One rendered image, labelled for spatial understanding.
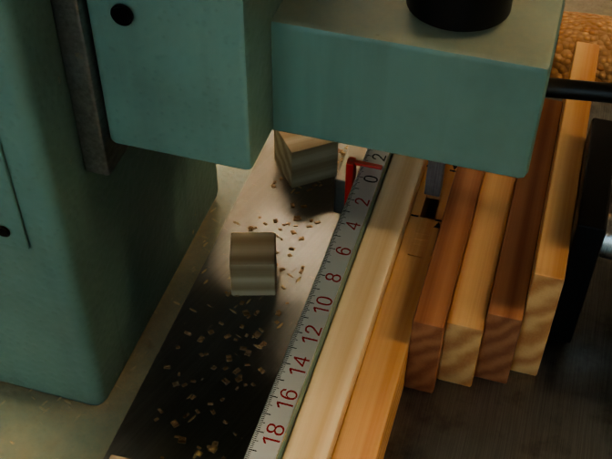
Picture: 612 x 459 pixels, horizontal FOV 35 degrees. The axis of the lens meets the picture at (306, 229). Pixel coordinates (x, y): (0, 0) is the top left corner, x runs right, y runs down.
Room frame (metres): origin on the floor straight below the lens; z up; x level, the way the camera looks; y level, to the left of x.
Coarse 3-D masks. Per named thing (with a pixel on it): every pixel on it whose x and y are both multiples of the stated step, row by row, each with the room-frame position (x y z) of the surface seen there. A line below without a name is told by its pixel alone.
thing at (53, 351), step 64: (0, 0) 0.36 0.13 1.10; (0, 64) 0.36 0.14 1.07; (0, 128) 0.36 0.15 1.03; (64, 128) 0.38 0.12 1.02; (0, 192) 0.36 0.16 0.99; (64, 192) 0.37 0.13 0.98; (128, 192) 0.43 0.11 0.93; (192, 192) 0.52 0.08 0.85; (0, 256) 0.37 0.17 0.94; (64, 256) 0.36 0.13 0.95; (128, 256) 0.42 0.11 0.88; (0, 320) 0.37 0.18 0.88; (64, 320) 0.36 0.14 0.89; (128, 320) 0.41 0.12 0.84; (64, 384) 0.36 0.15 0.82
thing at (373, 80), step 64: (320, 0) 0.42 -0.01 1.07; (384, 0) 0.42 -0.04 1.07; (320, 64) 0.40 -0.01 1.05; (384, 64) 0.39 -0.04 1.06; (448, 64) 0.38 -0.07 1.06; (512, 64) 0.37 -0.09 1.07; (320, 128) 0.40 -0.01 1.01; (384, 128) 0.39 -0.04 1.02; (448, 128) 0.38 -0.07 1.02; (512, 128) 0.37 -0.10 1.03
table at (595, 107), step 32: (608, 288) 0.38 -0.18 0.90; (608, 320) 0.36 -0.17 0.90; (544, 352) 0.33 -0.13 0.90; (576, 352) 0.33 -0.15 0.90; (608, 352) 0.33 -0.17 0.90; (448, 384) 0.31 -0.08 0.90; (480, 384) 0.31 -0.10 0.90; (512, 384) 0.31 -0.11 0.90; (544, 384) 0.31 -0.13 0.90; (576, 384) 0.31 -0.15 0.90; (608, 384) 0.31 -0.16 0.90; (416, 416) 0.29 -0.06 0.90; (448, 416) 0.29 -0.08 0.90; (480, 416) 0.29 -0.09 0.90; (512, 416) 0.29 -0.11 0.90; (544, 416) 0.29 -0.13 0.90; (576, 416) 0.29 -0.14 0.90; (608, 416) 0.29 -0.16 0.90; (416, 448) 0.27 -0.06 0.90; (448, 448) 0.27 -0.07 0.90; (480, 448) 0.27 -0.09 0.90; (512, 448) 0.27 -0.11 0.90; (544, 448) 0.27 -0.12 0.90; (576, 448) 0.27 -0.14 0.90; (608, 448) 0.27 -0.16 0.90
